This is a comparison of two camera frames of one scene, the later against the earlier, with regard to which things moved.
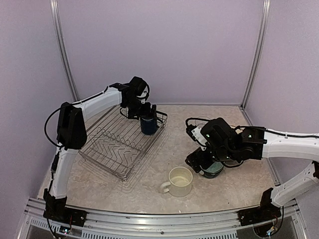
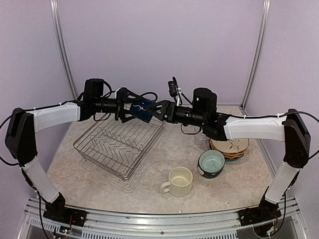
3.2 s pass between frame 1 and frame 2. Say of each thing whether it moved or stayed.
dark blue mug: moved
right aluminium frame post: stayed
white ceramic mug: stayed
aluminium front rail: stayed
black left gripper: moved
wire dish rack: stayed
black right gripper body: moved
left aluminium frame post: stayed
